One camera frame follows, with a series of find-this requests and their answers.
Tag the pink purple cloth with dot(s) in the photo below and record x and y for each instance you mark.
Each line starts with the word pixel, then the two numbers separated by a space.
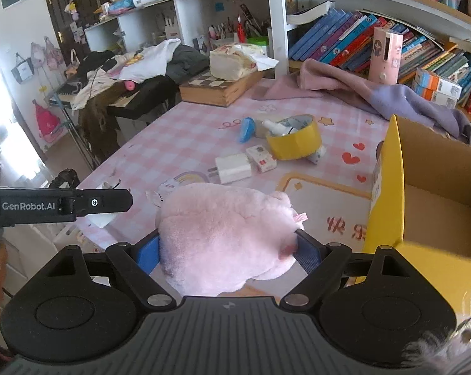
pixel 318 80

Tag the pink pig plush toy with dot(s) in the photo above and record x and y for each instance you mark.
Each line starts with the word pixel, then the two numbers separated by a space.
pixel 214 238

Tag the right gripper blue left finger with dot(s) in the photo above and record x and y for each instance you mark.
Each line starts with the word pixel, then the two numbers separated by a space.
pixel 131 266

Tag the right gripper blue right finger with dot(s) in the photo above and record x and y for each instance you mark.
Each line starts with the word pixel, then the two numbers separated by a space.
pixel 324 266

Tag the row of blue books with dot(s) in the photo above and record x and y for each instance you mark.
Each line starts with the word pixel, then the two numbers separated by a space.
pixel 336 37

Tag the pink cylindrical holder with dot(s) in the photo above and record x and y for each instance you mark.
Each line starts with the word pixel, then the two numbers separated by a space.
pixel 386 56

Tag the pile of clothes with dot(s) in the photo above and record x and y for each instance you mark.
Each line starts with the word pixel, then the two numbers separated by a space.
pixel 139 85

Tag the white bookshelf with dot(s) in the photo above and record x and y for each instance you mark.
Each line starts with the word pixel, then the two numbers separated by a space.
pixel 193 18

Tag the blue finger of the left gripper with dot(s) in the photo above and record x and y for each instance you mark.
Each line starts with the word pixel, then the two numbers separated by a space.
pixel 101 201

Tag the pink checked tablecloth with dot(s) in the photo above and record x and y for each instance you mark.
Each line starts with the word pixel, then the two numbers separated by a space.
pixel 332 186

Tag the yellow tape roll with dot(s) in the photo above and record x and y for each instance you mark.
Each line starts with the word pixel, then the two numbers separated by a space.
pixel 303 143

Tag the cream tissue pack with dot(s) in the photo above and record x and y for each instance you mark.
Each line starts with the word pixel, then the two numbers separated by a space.
pixel 235 61

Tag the small white dropper bottle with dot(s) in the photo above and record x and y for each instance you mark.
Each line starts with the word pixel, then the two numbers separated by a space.
pixel 278 129

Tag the yellow cardboard box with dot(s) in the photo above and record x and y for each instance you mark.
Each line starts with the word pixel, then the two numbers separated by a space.
pixel 421 206

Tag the blue packet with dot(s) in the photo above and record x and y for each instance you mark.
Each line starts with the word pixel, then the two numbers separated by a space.
pixel 247 129

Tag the wooden chess board box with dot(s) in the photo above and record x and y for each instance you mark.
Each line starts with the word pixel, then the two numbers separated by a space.
pixel 208 90

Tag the white charger plug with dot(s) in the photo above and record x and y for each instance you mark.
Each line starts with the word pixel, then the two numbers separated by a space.
pixel 231 168

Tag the orange white medicine boxes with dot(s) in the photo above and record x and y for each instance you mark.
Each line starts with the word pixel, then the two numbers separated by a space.
pixel 436 89

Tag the small white red box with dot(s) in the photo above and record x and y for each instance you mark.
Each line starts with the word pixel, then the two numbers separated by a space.
pixel 262 158

